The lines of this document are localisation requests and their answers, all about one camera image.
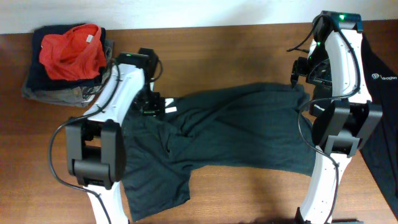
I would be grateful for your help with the dark green Nike t-shirt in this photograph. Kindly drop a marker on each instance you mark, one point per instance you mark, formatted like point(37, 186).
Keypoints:
point(254, 125)

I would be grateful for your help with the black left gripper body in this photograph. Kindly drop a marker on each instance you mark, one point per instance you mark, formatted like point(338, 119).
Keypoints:
point(148, 102)

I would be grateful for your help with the black garment with white logo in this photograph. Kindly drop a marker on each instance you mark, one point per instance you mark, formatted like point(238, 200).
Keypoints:
point(380, 151)

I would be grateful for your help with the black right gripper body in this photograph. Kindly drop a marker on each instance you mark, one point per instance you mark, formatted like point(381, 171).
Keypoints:
point(316, 68)

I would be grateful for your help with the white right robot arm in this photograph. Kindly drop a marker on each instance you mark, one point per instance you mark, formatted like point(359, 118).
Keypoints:
point(334, 62)

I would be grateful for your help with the grey folded garment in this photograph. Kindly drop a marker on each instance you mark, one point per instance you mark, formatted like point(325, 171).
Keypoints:
point(79, 96)

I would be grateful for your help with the navy folded garment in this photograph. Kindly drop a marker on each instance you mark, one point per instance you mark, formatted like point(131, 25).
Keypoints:
point(38, 78)

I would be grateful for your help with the red folded garment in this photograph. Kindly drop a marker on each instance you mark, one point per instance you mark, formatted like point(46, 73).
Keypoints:
point(75, 55)

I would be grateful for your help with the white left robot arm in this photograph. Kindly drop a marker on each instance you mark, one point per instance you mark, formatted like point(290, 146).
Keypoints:
point(96, 155)

